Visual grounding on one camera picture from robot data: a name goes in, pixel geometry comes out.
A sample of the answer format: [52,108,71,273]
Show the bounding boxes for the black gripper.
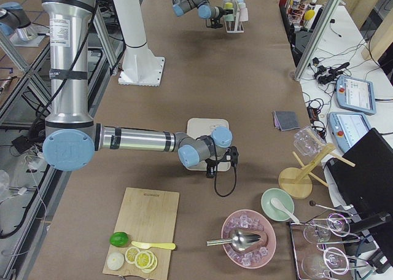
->
[206,6,229,28]
[206,146,239,178]

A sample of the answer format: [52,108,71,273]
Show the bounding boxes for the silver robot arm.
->
[41,0,236,177]
[172,0,233,29]

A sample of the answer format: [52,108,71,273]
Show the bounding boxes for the yellow plastic cup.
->
[224,2,235,21]

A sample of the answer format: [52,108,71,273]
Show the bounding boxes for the pink plastic cup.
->
[239,7,249,22]

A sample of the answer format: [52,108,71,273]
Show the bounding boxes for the cream rabbit tray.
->
[186,118,231,172]

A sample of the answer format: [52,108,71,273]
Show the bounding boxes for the grey folded cloth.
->
[273,111,300,131]

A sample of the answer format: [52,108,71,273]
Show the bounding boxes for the white ceramic spoon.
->
[270,198,300,224]

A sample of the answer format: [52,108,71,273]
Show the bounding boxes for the green bowl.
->
[260,188,295,222]

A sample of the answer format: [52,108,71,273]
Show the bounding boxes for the wooden mug tree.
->
[278,142,356,199]

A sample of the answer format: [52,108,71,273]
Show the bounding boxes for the clear glass mug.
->
[294,126,325,157]

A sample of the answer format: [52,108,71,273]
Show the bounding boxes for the metal ice scoop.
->
[206,228,267,253]

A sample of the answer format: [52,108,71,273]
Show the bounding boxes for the pink bowl with ice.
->
[221,209,276,269]

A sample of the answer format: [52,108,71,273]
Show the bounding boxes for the wooden cutting board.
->
[102,187,181,277]

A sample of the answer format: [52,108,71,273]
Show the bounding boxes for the left wine glass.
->
[303,222,331,244]

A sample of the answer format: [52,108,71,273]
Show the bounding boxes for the lower teach pendant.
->
[329,112,372,153]

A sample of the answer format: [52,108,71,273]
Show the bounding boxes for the teach pendant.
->
[329,112,372,153]
[336,75,376,115]

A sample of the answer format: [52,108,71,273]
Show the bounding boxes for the yellow plastic knife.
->
[131,241,176,250]

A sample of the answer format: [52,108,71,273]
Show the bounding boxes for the black wine glass rack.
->
[290,200,375,279]

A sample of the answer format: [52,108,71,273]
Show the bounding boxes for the lemon slices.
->
[124,247,158,273]

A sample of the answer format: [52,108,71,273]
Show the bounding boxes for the upper teach pendant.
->
[336,75,376,115]

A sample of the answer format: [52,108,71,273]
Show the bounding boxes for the right wine glass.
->
[302,254,330,279]

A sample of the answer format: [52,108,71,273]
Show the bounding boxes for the black monitor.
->
[327,128,392,215]

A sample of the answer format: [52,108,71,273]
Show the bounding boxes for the whole green lime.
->
[109,231,129,247]

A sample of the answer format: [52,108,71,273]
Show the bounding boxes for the white onion half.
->
[106,252,125,271]

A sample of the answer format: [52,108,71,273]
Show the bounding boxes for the white wire cup rack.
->
[224,0,247,33]

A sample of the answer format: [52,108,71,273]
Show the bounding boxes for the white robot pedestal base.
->
[113,0,165,87]

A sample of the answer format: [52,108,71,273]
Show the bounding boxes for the aluminium frame post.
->
[294,0,341,82]

